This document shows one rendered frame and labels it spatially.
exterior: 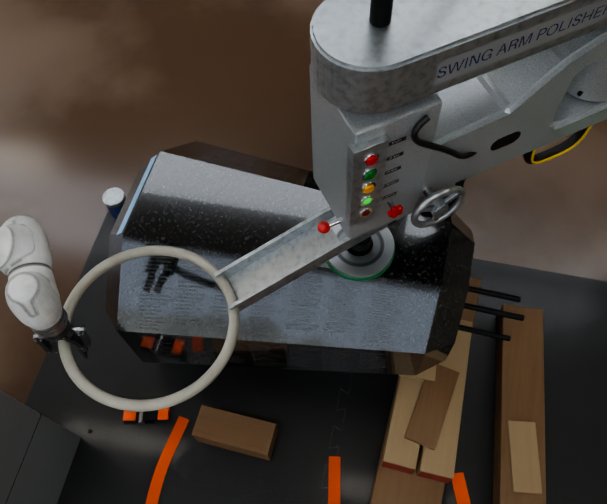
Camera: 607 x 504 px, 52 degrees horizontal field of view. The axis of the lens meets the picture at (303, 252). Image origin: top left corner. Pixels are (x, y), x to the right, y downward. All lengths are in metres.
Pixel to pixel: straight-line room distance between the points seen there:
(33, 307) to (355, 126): 0.83
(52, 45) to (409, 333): 2.78
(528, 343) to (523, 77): 1.37
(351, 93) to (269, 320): 0.98
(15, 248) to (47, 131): 1.97
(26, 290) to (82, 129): 2.03
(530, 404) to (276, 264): 1.23
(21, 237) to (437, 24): 1.05
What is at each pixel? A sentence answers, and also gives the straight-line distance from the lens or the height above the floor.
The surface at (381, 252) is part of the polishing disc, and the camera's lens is 1.86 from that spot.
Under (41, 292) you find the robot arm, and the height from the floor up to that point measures 1.23.
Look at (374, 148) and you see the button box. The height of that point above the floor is 1.50.
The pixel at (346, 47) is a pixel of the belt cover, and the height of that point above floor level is 1.69.
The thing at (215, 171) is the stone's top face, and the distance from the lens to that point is 2.08.
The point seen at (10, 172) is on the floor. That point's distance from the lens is 3.45.
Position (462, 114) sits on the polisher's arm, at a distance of 1.48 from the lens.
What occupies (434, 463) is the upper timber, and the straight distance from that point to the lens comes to 2.30.
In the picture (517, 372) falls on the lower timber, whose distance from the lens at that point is 2.58.
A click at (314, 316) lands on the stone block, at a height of 0.71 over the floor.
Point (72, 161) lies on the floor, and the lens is 3.35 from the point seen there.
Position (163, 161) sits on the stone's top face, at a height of 0.82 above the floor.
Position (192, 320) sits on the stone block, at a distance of 2.03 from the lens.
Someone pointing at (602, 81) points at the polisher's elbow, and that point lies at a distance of 1.73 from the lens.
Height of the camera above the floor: 2.49
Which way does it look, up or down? 62 degrees down
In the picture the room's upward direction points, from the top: 4 degrees counter-clockwise
